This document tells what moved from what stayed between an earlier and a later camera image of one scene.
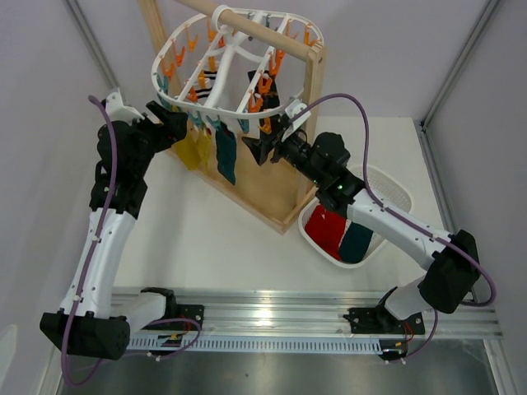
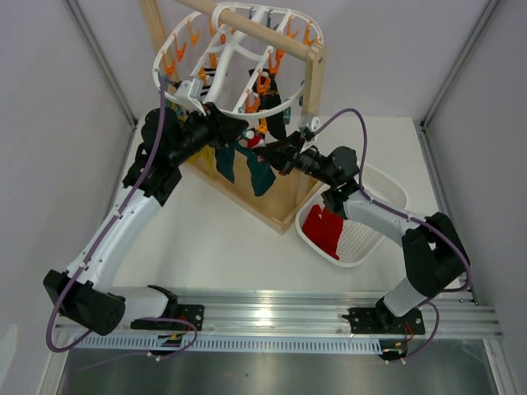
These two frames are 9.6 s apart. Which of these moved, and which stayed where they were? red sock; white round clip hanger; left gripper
Moved: left gripper
Stayed: white round clip hanger; red sock
